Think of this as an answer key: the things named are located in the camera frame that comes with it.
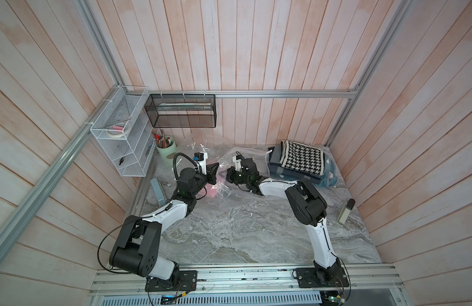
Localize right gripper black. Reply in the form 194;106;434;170
218;167;251;187

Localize clear plastic vacuum bag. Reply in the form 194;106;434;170
181;138;270;200

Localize pink fleece cloth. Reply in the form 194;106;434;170
206;174;231;198

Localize grey navy cloth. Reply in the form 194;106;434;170
268;145;326;187

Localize houndstooth patterned cloth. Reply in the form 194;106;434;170
279;140;325;176

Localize teal bear print blanket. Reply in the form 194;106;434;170
318;153;338;187

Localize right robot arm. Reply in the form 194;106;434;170
226;154;344;286

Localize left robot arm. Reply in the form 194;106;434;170
108;163;219;281

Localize green pen cup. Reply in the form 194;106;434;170
156;137;178;166

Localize pens in cup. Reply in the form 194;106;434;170
152;130;175;149

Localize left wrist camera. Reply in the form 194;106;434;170
193;152;208;175

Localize black mesh wall basket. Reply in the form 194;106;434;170
144;94;218;129

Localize white wire shelf rack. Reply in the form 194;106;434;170
91;85;154;177

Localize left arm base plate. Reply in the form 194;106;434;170
145;270;198;293

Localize aluminium rail base frame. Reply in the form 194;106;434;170
86;263;411;305

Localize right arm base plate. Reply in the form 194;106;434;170
295;267;349;288

